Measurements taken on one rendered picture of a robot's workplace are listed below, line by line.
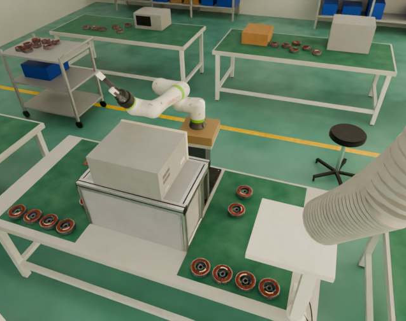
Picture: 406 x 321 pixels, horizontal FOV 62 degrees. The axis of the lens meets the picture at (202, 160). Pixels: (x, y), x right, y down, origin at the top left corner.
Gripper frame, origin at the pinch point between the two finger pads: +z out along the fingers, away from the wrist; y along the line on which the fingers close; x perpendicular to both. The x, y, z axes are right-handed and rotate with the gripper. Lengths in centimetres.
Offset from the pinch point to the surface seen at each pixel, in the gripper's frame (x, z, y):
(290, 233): 18, -18, -117
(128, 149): -16.5, -19.6, -27.9
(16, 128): -100, -96, 110
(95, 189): -47, -26, -29
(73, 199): -77, -62, -4
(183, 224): -22, -36, -76
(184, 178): -6, -41, -55
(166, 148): -0.7, -24.6, -40.9
